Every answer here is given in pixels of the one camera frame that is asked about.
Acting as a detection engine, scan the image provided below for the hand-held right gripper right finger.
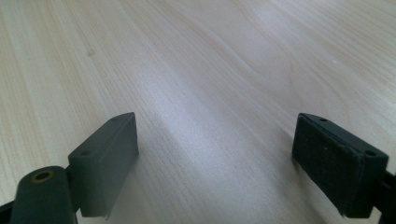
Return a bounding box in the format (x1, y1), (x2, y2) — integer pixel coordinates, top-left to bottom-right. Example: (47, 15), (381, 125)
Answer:
(290, 112), (389, 219)

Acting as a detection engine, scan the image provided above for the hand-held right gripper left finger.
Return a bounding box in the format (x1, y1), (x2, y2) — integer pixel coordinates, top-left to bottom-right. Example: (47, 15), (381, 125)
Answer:
(67, 111), (140, 219)

